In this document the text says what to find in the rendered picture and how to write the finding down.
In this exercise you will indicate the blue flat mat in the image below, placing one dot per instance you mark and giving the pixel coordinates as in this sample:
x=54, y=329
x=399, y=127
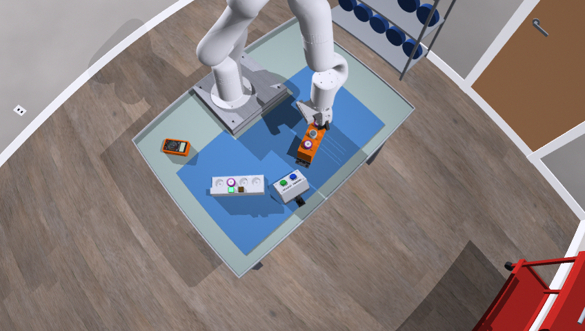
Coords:
x=269, y=148

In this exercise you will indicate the orange digital multimeter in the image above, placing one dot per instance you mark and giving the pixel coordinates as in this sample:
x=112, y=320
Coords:
x=176, y=147

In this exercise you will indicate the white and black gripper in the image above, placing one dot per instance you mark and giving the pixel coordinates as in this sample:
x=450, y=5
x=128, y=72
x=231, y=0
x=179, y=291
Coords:
x=322, y=120

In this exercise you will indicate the orange tube rack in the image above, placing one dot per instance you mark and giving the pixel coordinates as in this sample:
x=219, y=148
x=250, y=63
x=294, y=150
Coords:
x=309, y=154

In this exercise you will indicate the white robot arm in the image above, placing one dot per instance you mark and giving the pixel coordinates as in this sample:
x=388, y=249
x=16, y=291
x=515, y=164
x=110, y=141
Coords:
x=231, y=31

